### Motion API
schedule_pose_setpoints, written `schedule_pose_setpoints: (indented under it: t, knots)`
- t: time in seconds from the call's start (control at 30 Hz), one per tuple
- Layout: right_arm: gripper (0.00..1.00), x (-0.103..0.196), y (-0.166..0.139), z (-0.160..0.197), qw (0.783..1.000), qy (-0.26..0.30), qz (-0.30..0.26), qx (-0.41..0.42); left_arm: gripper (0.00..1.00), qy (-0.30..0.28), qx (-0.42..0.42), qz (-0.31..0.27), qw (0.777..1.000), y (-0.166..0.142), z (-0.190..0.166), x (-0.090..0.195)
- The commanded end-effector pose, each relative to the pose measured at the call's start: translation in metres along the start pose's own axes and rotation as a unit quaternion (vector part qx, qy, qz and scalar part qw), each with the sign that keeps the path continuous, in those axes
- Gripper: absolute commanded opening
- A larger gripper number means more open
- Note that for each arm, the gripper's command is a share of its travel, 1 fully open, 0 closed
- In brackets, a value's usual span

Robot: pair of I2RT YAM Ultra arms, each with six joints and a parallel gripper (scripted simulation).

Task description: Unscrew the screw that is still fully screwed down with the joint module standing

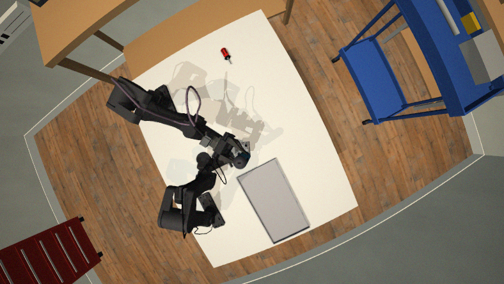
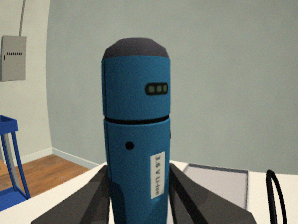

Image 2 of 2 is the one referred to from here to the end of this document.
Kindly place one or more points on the dark blue electric screwdriver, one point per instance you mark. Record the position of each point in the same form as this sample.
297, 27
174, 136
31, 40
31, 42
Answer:
136, 99

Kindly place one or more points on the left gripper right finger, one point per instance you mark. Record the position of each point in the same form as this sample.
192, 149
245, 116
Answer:
204, 206

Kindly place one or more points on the grey rectangular tray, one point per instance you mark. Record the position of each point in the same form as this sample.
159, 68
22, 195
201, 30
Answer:
229, 183

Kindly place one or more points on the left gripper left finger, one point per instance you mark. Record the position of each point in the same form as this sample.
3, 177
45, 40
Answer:
80, 206

